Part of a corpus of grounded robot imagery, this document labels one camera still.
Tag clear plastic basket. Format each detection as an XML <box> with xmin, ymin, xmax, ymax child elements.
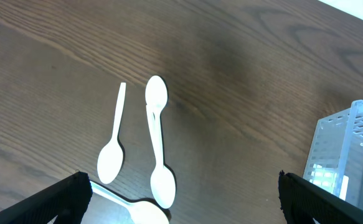
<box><xmin>303</xmin><ymin>100</ymin><xmax>363</xmax><ymax>210</ymax></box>

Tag white spoon bowl up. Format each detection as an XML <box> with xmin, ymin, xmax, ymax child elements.
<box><xmin>145</xmin><ymin>75</ymin><xmax>168</xmax><ymax>166</ymax></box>

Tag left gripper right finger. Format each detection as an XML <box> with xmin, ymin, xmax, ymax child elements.
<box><xmin>278</xmin><ymin>171</ymin><xmax>363</xmax><ymax>224</ymax></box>

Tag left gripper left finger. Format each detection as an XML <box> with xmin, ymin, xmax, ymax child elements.
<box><xmin>0</xmin><ymin>172</ymin><xmax>93</xmax><ymax>224</ymax></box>

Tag white spoon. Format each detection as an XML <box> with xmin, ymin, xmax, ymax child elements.
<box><xmin>97</xmin><ymin>82</ymin><xmax>126</xmax><ymax>184</ymax></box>

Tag white spoon bowl down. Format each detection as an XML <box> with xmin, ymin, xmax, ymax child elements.
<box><xmin>146</xmin><ymin>105</ymin><xmax>176</xmax><ymax>208</ymax></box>

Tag white spoon lying sideways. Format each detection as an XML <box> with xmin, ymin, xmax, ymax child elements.
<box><xmin>90</xmin><ymin>180</ymin><xmax>169</xmax><ymax>224</ymax></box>

